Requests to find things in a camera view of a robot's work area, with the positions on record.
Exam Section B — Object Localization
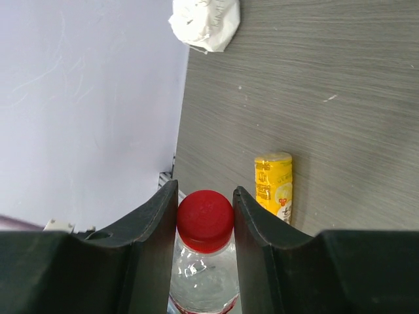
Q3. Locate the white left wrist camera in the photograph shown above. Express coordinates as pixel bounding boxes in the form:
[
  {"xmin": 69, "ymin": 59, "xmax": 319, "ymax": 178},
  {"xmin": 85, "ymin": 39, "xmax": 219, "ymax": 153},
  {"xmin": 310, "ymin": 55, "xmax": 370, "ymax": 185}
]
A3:
[{"xmin": 43, "ymin": 218, "xmax": 96, "ymax": 239}]

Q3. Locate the yellow label bottle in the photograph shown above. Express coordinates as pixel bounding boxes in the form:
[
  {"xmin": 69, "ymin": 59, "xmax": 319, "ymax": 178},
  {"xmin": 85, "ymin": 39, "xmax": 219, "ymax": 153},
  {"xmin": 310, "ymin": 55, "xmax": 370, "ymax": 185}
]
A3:
[{"xmin": 255, "ymin": 152, "xmax": 293, "ymax": 224}]

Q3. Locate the red cap clear bottle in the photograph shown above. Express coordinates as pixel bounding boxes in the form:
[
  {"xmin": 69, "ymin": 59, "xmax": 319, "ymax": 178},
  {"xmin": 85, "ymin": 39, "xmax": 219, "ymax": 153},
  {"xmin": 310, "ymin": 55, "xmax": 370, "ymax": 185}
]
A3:
[{"xmin": 166, "ymin": 189, "xmax": 242, "ymax": 314}]

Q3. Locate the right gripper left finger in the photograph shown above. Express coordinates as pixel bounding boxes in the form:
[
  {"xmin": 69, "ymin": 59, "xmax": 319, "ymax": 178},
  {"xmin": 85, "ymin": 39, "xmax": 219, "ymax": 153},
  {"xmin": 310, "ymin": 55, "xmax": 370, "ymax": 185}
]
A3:
[{"xmin": 1, "ymin": 180, "xmax": 178, "ymax": 313}]

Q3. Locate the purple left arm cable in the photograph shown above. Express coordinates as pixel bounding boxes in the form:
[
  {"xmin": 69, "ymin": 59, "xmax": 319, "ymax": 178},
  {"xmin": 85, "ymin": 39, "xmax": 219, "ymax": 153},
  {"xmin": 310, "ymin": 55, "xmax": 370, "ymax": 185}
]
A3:
[{"xmin": 0, "ymin": 213, "xmax": 46, "ymax": 232}]

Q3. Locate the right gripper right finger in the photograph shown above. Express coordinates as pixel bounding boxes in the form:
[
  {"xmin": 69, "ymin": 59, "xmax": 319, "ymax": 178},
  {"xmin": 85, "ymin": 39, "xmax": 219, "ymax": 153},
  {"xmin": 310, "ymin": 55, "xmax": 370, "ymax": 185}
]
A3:
[{"xmin": 233, "ymin": 187, "xmax": 418, "ymax": 313}]

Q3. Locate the crumpled white paper towel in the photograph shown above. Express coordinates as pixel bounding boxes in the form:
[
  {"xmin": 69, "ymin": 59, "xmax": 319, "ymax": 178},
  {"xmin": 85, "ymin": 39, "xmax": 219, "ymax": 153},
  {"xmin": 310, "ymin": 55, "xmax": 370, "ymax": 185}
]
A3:
[{"xmin": 168, "ymin": 0, "xmax": 241, "ymax": 54}]

